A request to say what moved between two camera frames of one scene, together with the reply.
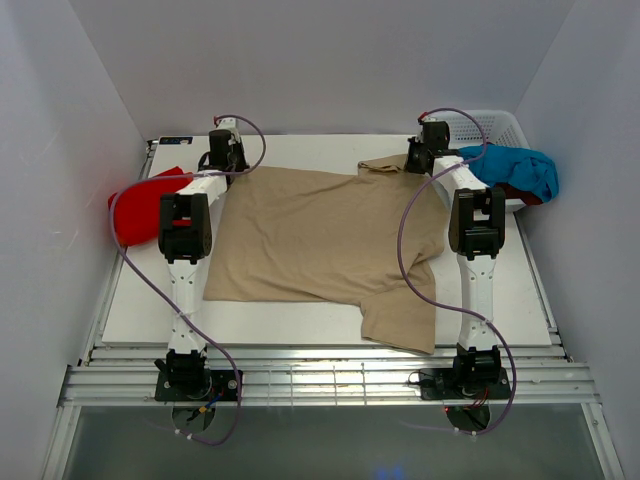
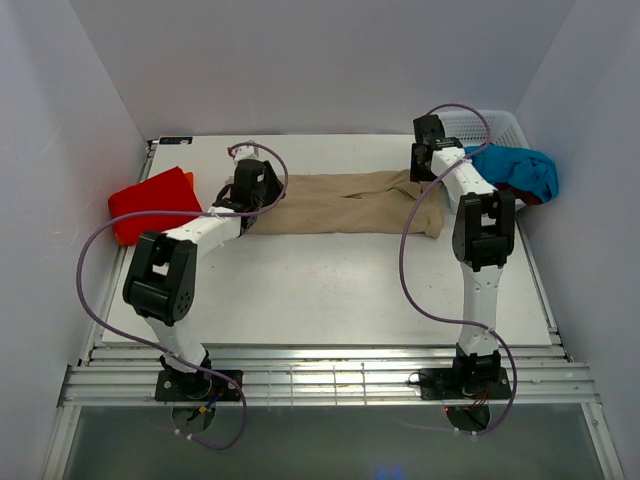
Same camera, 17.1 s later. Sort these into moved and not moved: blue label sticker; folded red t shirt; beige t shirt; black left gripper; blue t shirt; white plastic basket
Moved: black left gripper; beige t shirt
Not moved: white plastic basket; folded red t shirt; blue label sticker; blue t shirt
